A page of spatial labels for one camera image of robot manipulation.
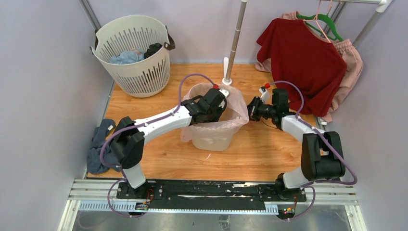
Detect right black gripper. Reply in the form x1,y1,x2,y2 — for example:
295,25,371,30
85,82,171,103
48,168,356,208
236,97,276,122

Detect pink plastic trash bag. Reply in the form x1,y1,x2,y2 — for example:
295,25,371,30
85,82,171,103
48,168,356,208
180,85,249,143

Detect beige plastic trash bin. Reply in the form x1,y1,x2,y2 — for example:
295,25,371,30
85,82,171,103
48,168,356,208
192,135,233,152

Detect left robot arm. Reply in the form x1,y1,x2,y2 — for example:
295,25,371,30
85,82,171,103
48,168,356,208
108,88,230,199

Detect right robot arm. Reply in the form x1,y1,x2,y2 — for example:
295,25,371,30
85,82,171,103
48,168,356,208
247,87,346,201

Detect clothes rack pole with foot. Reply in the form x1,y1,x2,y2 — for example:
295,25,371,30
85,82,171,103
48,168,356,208
221,0,247,86

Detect red t-shirt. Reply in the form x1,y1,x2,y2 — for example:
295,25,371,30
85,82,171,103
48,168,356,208
255,18,347,117

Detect black plastic bag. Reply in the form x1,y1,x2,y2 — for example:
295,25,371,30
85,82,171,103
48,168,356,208
143,43,163,59

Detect blue plastic bag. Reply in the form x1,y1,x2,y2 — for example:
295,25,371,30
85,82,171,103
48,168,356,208
109,49,145,65

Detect white slotted laundry basket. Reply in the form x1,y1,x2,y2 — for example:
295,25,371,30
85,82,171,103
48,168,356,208
91,15,176,98

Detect pink clothes hanger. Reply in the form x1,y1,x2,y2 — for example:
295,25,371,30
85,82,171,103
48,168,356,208
298,1,335,43

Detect green clothes hanger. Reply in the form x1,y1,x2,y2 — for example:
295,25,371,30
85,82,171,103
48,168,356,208
296,13,344,41

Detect pink garment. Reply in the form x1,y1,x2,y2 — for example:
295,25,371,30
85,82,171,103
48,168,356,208
255,11,364,123

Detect grey-blue cloth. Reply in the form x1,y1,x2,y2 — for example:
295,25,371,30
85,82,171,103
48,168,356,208
87,118,120,174

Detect right rack pole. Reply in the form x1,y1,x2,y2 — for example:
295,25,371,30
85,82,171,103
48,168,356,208
321,0,392,49

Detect corner aluminium profile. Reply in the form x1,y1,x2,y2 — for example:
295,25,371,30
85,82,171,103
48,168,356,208
79,0,102,30

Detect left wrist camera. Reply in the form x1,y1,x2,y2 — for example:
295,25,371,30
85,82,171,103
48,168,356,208
213,84,230,99

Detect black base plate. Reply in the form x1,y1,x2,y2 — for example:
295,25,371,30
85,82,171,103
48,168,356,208
116,180,306,211

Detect aluminium frame rail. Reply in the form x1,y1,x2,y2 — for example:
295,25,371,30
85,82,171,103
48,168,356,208
58,179,367,231

